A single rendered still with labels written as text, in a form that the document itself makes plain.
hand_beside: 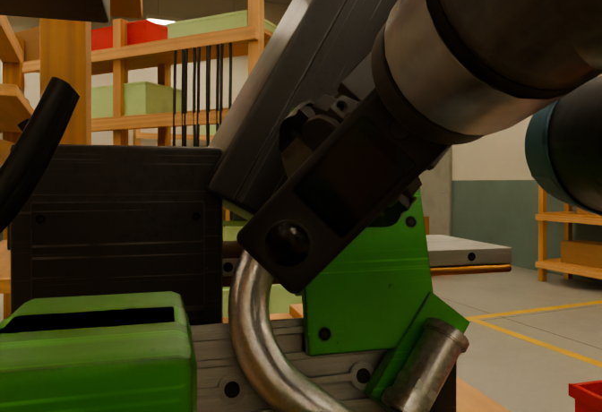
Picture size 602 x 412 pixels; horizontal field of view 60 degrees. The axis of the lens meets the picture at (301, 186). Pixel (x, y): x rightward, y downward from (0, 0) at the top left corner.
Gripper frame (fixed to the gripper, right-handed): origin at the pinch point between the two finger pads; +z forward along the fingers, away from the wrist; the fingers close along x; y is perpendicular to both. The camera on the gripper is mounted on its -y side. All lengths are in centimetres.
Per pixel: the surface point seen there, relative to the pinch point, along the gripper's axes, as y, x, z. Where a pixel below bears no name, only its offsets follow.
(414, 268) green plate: 2.5, -10.8, 2.6
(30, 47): 67, 221, 357
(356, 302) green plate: -3.2, -8.7, 2.5
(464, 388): 7, -38, 36
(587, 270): 324, -300, 450
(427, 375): -4.6, -15.4, -1.0
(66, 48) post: 12, 56, 68
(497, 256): 15.8, -21.6, 14.9
